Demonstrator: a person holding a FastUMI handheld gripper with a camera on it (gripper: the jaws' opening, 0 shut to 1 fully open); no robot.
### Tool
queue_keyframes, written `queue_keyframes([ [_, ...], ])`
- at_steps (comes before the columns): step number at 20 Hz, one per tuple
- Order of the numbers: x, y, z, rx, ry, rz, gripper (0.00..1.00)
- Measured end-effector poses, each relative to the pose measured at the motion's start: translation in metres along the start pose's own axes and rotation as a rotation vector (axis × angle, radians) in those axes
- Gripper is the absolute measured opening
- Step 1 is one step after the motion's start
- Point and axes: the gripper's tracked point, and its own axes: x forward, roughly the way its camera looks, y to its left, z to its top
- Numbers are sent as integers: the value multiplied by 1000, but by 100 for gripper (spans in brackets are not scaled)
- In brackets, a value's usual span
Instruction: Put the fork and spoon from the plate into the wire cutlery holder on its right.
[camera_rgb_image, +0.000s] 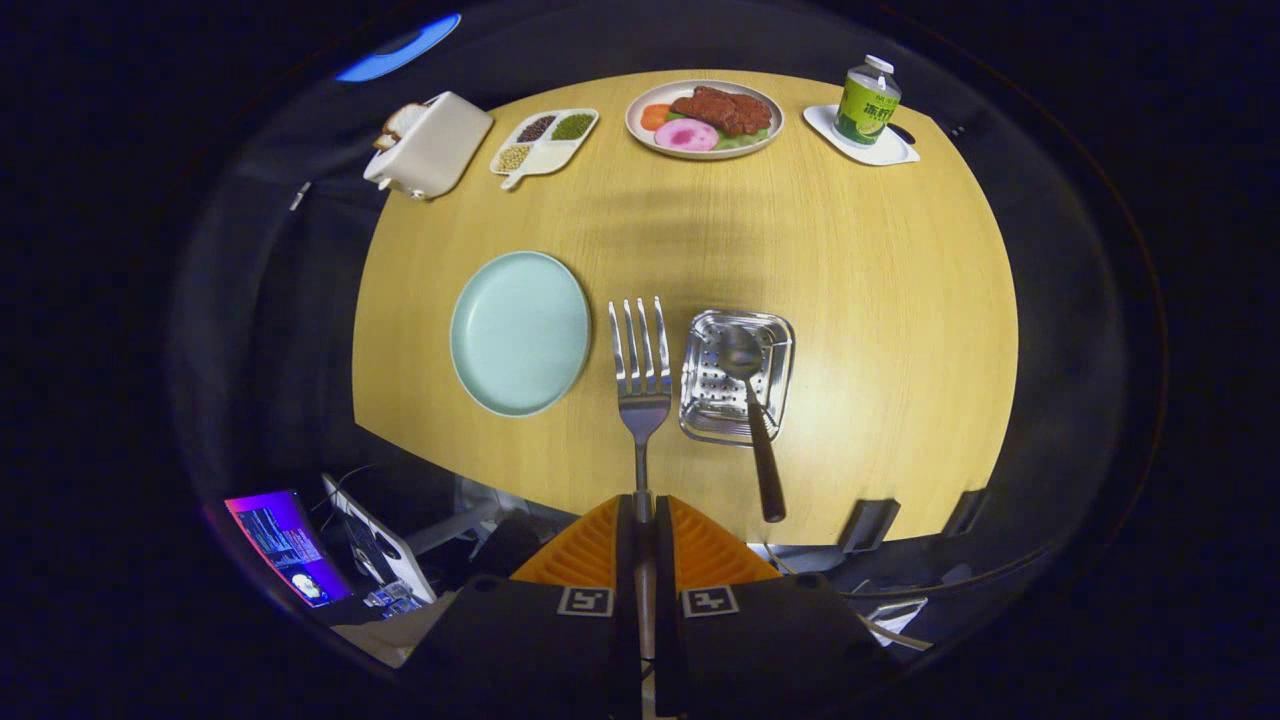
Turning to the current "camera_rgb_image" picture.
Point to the white divided bean dish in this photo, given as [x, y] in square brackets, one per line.
[550, 158]

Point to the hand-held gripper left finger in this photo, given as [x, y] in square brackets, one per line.
[627, 560]

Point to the laptop with purple screen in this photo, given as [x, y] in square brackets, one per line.
[285, 545]

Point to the black table clamp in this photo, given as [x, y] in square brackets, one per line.
[868, 525]
[965, 512]

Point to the metal fork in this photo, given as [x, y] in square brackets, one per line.
[642, 400]

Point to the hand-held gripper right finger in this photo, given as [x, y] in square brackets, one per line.
[665, 560]

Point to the white food plate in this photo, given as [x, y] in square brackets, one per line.
[645, 140]

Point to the brown steak piece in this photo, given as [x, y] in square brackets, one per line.
[725, 108]

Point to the light green plate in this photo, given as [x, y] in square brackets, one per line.
[520, 335]

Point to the sliced bread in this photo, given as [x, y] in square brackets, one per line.
[400, 122]

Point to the pink radish slice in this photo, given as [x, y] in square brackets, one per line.
[686, 136]

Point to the green label drink bottle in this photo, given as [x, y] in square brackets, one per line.
[866, 105]

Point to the white square coaster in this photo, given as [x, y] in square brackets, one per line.
[885, 152]

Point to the green lettuce leaf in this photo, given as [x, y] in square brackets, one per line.
[745, 140]

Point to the white open laptop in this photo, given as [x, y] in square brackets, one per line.
[385, 545]

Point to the orange carrot slice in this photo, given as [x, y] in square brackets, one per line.
[655, 117]

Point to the perforated metal basket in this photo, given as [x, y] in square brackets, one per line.
[710, 390]

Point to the white bread box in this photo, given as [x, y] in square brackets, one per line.
[440, 145]

